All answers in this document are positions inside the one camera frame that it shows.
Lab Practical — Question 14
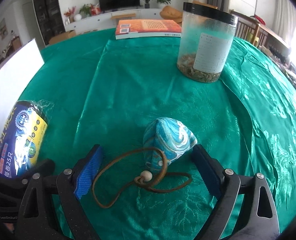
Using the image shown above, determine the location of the small wooden bench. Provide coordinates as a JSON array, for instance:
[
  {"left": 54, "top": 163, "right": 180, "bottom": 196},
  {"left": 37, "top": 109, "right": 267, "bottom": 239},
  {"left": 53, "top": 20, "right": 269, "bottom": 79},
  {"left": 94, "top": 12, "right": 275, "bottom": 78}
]
[{"left": 110, "top": 13, "right": 136, "bottom": 22}]

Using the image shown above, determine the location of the leafy plant red pot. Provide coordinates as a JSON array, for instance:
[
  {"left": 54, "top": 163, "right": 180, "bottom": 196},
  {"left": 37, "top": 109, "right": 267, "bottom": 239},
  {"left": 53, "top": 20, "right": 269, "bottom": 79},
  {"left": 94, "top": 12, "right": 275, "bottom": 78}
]
[{"left": 79, "top": 3, "right": 101, "bottom": 17}]

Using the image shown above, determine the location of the white foam box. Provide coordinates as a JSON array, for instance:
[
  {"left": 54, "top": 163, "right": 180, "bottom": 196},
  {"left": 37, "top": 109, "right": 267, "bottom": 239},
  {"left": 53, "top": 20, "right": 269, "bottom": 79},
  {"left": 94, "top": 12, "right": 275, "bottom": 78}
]
[{"left": 0, "top": 39, "right": 44, "bottom": 134}]

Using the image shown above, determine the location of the green satin tablecloth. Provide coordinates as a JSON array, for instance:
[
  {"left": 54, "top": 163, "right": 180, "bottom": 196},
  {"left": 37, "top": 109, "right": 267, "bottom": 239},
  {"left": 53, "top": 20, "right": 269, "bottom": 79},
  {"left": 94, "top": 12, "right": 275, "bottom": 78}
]
[{"left": 20, "top": 29, "right": 296, "bottom": 239}]

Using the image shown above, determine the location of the cardboard box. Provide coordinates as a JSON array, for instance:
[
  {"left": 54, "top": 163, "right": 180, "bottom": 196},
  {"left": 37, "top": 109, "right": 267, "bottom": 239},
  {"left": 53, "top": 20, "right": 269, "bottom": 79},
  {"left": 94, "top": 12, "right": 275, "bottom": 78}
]
[{"left": 49, "top": 30, "right": 76, "bottom": 45}]

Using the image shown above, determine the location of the blue patterned sachet pouch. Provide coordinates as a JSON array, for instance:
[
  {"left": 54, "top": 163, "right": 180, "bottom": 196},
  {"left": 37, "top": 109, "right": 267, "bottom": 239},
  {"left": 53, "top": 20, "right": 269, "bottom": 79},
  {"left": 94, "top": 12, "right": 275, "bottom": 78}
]
[{"left": 91, "top": 116, "right": 198, "bottom": 209}]

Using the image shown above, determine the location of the red flower vase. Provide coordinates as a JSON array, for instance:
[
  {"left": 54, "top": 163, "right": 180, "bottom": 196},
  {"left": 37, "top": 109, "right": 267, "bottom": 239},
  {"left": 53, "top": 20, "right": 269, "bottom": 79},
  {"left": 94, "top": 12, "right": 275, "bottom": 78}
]
[{"left": 64, "top": 6, "right": 76, "bottom": 25}]

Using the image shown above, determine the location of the blue yellow bag roll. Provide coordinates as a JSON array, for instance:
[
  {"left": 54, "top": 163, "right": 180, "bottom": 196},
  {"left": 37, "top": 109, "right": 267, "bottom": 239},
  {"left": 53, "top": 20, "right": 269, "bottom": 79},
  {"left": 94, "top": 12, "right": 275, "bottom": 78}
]
[{"left": 0, "top": 100, "right": 54, "bottom": 179}]

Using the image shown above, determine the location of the small dark potted plant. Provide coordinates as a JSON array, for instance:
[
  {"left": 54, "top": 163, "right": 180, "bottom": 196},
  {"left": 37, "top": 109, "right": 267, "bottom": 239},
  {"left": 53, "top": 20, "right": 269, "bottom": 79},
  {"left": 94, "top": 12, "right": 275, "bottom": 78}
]
[{"left": 143, "top": 0, "right": 151, "bottom": 9}]

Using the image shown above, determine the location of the orange book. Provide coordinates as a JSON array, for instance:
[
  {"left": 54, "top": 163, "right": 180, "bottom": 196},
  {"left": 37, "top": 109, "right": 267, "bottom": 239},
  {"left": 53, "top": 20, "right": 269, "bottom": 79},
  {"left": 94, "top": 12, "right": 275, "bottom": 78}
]
[{"left": 115, "top": 19, "right": 182, "bottom": 40}]

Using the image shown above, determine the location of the clear jar black lid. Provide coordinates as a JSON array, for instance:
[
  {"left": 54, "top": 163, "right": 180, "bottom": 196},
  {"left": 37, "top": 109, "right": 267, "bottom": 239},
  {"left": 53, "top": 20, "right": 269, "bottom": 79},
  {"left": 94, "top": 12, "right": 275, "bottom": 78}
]
[{"left": 177, "top": 2, "right": 238, "bottom": 83}]

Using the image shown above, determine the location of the orange rocking chair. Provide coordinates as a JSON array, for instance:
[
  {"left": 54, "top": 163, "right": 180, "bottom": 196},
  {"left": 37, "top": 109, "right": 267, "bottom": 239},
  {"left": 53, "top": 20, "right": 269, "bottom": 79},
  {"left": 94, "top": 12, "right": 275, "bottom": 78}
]
[{"left": 160, "top": 0, "right": 218, "bottom": 25}]

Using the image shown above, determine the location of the dark bookshelf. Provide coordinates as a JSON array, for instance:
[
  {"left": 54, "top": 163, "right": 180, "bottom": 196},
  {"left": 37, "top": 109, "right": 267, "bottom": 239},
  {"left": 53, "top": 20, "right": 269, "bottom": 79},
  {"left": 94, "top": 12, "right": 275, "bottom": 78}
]
[{"left": 33, "top": 0, "right": 65, "bottom": 46}]

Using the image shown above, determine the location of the white tv cabinet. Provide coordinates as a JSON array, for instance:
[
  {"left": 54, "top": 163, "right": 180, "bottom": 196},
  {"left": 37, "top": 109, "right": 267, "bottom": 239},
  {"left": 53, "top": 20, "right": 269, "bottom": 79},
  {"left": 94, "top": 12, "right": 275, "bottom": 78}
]
[{"left": 65, "top": 9, "right": 161, "bottom": 35}]

